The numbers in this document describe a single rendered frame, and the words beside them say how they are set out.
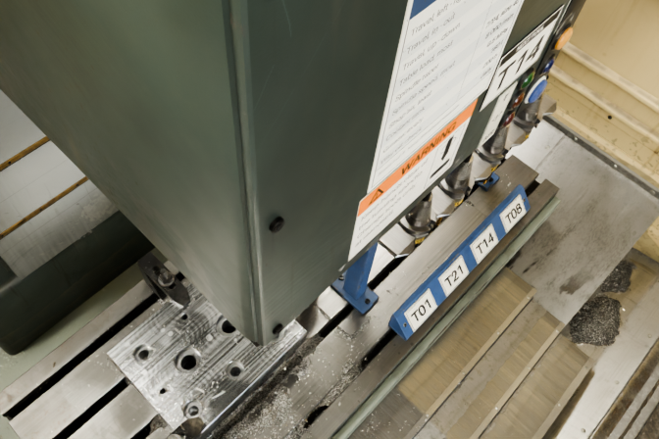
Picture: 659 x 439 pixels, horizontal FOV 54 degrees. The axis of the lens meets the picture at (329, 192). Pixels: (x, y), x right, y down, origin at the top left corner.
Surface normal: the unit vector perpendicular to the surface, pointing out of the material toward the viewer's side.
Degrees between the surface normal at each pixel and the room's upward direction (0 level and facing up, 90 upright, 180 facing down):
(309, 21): 90
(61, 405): 0
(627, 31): 90
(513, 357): 7
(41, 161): 89
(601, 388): 17
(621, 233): 24
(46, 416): 0
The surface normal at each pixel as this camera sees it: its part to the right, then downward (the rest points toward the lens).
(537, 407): 0.16, -0.61
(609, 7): -0.69, 0.58
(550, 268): -0.22, -0.25
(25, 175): 0.71, 0.62
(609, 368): -0.15, -0.69
